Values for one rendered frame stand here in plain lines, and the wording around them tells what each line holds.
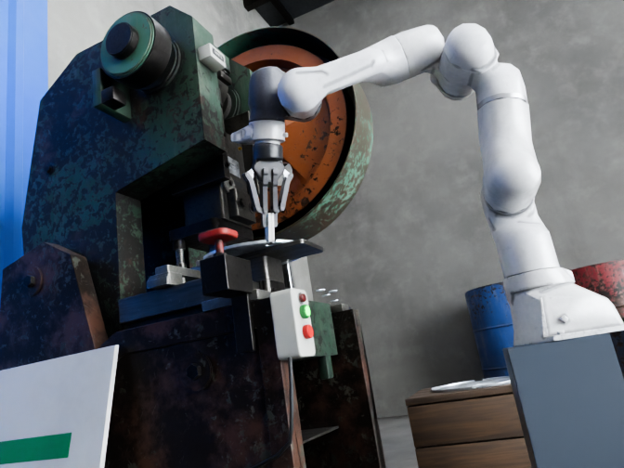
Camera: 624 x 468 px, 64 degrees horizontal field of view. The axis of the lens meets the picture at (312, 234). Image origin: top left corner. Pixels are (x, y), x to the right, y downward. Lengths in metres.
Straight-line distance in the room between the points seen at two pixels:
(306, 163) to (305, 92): 0.67
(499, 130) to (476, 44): 0.19
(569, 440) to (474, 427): 0.48
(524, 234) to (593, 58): 4.01
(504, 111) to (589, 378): 0.57
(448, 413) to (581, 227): 3.23
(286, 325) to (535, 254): 0.52
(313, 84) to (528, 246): 0.57
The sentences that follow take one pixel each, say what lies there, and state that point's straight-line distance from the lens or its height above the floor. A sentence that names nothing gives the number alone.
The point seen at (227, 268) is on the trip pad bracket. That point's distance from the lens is 0.97.
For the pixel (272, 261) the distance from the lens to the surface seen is 1.31.
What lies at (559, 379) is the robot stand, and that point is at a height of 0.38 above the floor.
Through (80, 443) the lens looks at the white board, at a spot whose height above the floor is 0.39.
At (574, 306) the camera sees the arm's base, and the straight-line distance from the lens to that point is 1.09.
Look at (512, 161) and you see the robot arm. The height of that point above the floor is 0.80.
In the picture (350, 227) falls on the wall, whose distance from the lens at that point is 4.85.
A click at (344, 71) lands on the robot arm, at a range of 1.17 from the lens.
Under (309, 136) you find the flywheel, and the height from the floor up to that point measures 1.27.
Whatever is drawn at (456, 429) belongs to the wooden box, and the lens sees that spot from 1.50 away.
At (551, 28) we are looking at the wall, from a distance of 5.20.
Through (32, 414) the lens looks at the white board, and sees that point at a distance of 1.40.
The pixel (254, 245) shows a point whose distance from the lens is 1.23.
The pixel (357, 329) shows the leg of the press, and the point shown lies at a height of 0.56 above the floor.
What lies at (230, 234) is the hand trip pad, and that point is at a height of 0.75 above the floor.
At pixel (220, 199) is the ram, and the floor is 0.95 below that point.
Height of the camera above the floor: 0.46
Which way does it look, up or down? 16 degrees up
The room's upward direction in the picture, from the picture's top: 9 degrees counter-clockwise
